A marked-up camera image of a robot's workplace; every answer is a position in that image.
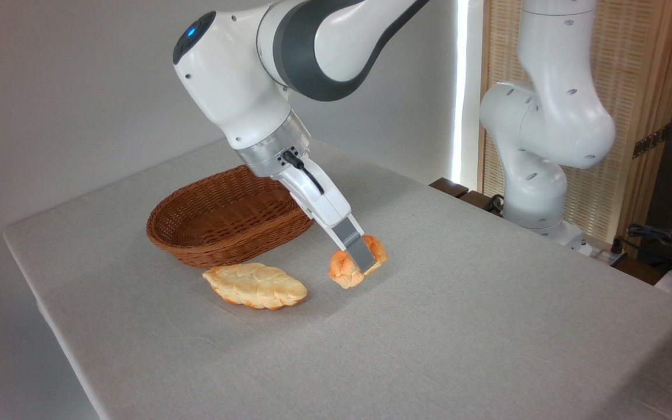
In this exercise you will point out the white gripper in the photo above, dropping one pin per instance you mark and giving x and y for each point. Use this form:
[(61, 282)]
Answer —
[(318, 195)]

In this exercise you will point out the round golden bread roll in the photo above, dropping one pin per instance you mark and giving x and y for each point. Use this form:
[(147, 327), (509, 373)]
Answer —
[(345, 271)]

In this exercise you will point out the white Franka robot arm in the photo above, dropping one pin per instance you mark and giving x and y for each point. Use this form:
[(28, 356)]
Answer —
[(237, 87)]

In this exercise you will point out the flat braided bread loaf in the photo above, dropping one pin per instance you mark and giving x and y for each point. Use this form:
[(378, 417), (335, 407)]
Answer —
[(254, 286)]

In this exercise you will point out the dark brown wooden bench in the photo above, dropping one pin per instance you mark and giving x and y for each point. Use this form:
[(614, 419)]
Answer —
[(450, 186)]

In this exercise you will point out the grey tablecloth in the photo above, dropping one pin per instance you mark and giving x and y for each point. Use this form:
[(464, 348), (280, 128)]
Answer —
[(429, 338)]

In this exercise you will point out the brown wicker basket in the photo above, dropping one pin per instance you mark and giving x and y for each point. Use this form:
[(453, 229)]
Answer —
[(225, 227)]

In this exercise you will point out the dark metal screen hinge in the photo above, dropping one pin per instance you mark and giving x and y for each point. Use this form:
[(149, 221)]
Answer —
[(651, 141)]

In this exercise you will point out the bamboo folding screen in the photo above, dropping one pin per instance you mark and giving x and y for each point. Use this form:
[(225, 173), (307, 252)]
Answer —
[(633, 70)]

